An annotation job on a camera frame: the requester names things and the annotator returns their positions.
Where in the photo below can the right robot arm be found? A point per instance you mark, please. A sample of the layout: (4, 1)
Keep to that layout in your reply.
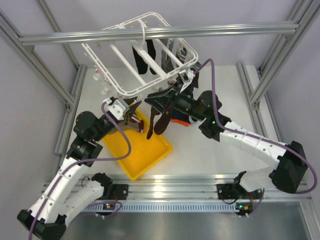
(285, 169)

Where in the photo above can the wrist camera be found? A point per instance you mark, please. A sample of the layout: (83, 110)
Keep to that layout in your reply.
(186, 76)
(117, 108)

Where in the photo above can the grey sock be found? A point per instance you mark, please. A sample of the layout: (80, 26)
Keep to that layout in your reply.
(166, 62)

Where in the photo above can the white clip drying hanger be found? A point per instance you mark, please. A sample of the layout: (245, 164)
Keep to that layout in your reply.
(157, 60)

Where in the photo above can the slotted cable duct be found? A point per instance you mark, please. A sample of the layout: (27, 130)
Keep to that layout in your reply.
(170, 207)

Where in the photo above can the aluminium crossbar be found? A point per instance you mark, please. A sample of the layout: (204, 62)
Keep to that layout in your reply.
(286, 27)

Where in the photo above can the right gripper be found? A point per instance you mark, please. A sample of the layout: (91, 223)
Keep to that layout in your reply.
(161, 100)

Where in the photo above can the black sock left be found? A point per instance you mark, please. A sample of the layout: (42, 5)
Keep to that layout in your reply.
(139, 61)

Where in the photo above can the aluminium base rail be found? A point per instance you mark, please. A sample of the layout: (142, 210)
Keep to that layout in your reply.
(175, 187)

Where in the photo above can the yellow plastic tray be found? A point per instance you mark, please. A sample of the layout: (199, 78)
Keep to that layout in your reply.
(144, 153)

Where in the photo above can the black sock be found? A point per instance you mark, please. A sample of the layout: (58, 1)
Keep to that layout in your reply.
(152, 52)
(139, 61)

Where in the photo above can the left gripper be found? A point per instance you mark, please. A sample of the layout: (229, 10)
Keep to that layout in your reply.
(132, 108)

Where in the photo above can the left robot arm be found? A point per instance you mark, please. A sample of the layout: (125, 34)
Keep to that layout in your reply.
(49, 217)

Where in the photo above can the black sock right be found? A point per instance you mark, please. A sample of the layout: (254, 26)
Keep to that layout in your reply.
(152, 52)

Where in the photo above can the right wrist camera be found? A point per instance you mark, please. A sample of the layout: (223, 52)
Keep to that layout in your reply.
(186, 76)

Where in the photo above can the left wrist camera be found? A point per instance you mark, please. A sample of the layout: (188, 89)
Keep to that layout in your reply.
(117, 108)

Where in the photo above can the navy orange underwear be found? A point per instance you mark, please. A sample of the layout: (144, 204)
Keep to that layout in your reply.
(181, 118)

